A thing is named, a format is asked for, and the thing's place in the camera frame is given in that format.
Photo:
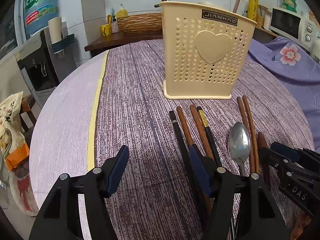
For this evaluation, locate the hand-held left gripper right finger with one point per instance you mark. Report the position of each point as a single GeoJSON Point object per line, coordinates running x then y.
{"type": "Point", "coordinates": [200, 167]}

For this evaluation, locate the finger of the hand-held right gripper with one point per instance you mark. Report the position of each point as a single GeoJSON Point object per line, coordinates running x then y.
{"type": "Point", "coordinates": [271, 157]}
{"type": "Point", "coordinates": [286, 151]}

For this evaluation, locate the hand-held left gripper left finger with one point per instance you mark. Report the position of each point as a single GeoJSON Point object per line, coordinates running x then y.
{"type": "Point", "coordinates": [117, 172]}

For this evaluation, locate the dark wooden spoon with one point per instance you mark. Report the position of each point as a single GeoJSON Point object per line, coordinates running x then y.
{"type": "Point", "coordinates": [262, 142]}

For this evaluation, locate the black chopstick with gold band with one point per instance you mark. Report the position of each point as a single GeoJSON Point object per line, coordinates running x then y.
{"type": "Point", "coordinates": [211, 140]}

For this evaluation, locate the metal spoon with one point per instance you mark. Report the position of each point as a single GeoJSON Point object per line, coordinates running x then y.
{"type": "Point", "coordinates": [238, 140]}

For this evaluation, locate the brown wooden chopstick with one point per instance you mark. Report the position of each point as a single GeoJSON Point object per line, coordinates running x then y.
{"type": "Point", "coordinates": [250, 125]}
{"type": "Point", "coordinates": [183, 127]}
{"type": "Point", "coordinates": [198, 127]}
{"type": "Point", "coordinates": [243, 115]}

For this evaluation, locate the plain black chopstick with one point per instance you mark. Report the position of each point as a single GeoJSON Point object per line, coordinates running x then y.
{"type": "Point", "coordinates": [178, 135]}

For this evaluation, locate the beige perforated utensil holder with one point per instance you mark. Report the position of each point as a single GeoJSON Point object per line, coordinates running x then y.
{"type": "Point", "coordinates": [185, 62]}

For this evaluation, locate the purple striped tablecloth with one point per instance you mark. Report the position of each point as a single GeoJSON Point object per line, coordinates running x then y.
{"type": "Point", "coordinates": [140, 105]}

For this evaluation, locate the purple floral blanket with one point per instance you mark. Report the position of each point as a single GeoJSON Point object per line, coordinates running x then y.
{"type": "Point", "coordinates": [287, 80]}

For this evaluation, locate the red and white sack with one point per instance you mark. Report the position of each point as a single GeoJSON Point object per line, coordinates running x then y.
{"type": "Point", "coordinates": [23, 192]}

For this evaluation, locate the wooden stool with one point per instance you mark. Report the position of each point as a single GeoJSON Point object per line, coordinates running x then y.
{"type": "Point", "coordinates": [26, 110]}

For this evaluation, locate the printed snack bag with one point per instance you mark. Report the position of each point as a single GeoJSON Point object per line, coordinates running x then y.
{"type": "Point", "coordinates": [11, 130]}

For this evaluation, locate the light wooden cabinet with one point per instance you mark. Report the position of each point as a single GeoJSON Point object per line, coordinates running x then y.
{"type": "Point", "coordinates": [265, 32]}

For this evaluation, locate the white water dispenser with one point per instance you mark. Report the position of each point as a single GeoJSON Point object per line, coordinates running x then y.
{"type": "Point", "coordinates": [42, 72]}

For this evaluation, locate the white microwave oven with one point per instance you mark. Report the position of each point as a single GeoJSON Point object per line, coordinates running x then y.
{"type": "Point", "coordinates": [287, 22]}

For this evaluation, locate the dark wooden side table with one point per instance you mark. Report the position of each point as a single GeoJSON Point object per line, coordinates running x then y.
{"type": "Point", "coordinates": [120, 41]}

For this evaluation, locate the glass storage jar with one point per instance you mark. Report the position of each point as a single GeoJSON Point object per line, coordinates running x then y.
{"type": "Point", "coordinates": [262, 16]}

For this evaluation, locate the teal cup holder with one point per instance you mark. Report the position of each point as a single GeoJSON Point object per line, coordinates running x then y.
{"type": "Point", "coordinates": [65, 41]}

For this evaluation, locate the yellow cup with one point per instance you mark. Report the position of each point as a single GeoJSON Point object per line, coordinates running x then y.
{"type": "Point", "coordinates": [106, 30]}

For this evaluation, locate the small patterned pump bottle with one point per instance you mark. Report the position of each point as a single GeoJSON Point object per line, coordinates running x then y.
{"type": "Point", "coordinates": [114, 26]}

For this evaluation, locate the woven wicker basket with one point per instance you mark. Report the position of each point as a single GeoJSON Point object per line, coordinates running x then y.
{"type": "Point", "coordinates": [140, 23]}

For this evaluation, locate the white paper cup tube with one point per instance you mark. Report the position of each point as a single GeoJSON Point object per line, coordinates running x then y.
{"type": "Point", "coordinates": [55, 30]}

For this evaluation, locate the wooden rolling pin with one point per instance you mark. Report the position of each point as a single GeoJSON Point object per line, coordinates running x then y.
{"type": "Point", "coordinates": [237, 1]}

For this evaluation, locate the yellow soap pump bottle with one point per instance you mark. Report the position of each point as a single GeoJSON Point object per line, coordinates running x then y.
{"type": "Point", "coordinates": [122, 12]}

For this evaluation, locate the sliding window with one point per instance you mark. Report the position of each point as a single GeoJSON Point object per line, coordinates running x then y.
{"type": "Point", "coordinates": [7, 32]}

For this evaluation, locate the blue water jug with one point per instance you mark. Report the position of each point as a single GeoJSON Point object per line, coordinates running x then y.
{"type": "Point", "coordinates": [40, 7]}

